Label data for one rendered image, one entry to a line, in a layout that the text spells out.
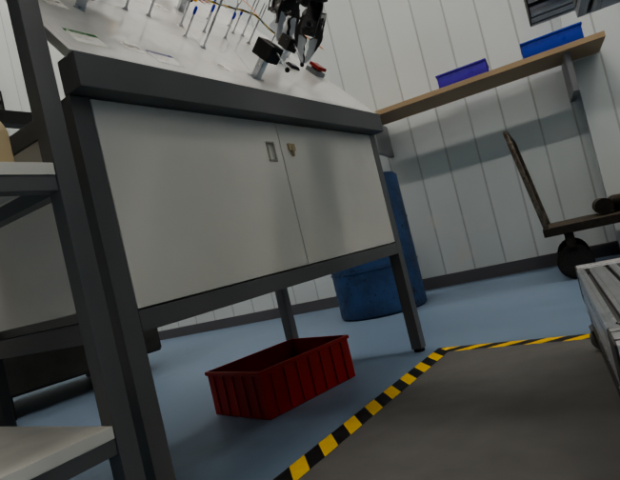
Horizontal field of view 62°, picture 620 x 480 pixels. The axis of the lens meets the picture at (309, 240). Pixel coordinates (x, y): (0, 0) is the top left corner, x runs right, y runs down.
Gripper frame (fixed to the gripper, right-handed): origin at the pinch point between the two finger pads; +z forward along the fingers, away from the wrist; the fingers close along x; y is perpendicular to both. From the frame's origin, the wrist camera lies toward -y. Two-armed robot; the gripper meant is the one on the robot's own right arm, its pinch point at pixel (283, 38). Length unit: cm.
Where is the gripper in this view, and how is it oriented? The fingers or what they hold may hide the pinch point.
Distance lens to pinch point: 188.1
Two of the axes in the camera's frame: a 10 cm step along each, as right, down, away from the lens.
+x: -7.0, -0.4, -7.1
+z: -2.0, 9.7, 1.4
